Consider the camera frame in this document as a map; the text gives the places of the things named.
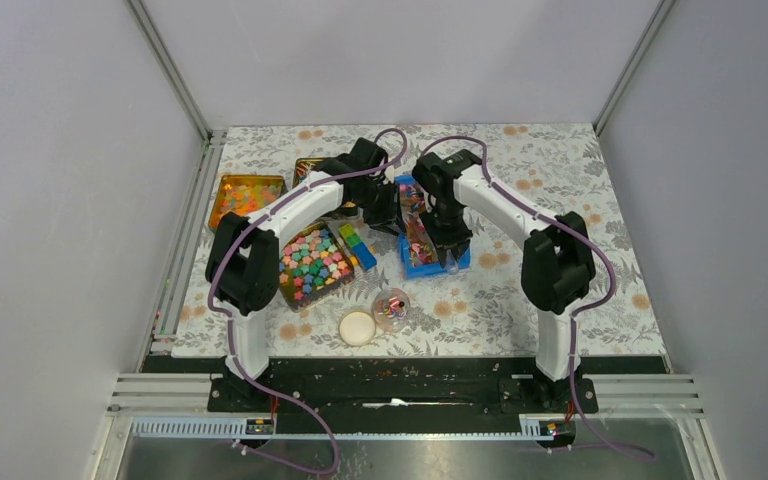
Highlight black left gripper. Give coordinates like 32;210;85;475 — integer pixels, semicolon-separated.
352;179;407;238

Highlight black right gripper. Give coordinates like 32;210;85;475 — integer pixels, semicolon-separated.
420;199;474;267

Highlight translucent plastic scoop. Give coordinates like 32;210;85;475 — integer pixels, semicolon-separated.
443;249;461;275

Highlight clear round glass jar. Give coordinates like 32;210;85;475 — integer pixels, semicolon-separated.
371;288;411;333

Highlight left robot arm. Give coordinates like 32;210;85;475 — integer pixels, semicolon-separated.
205;138;403;411

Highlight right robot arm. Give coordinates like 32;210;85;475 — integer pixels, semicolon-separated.
412;150;596;412

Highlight tin of star candies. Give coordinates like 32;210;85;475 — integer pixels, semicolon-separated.
279;221;355;312

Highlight gold tin orange candies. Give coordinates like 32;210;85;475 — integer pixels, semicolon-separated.
207;175;287;231

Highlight blue plastic candy bin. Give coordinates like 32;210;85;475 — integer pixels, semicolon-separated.
396;175;448;280

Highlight stacked toy brick block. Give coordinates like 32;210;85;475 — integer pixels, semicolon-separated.
338;223;377;271

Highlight gold tin with lollipops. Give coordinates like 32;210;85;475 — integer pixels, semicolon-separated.
293;156;359;220

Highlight round cream jar lid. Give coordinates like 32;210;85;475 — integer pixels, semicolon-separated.
338;311;377;347

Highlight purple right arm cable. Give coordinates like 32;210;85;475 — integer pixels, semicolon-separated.
417;135;657;465

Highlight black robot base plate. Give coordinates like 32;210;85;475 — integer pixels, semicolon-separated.
142;354;670;437

